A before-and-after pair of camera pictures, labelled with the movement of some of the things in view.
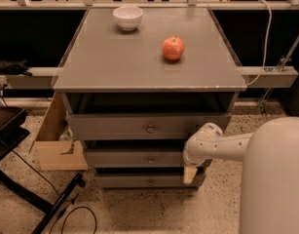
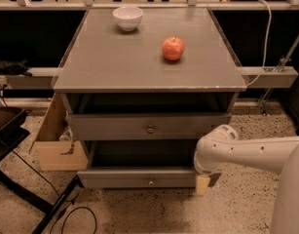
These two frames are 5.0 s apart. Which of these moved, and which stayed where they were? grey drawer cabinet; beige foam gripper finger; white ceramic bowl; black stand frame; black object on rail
Moved: beige foam gripper finger
Stayed: grey drawer cabinet; white ceramic bowl; black object on rail; black stand frame
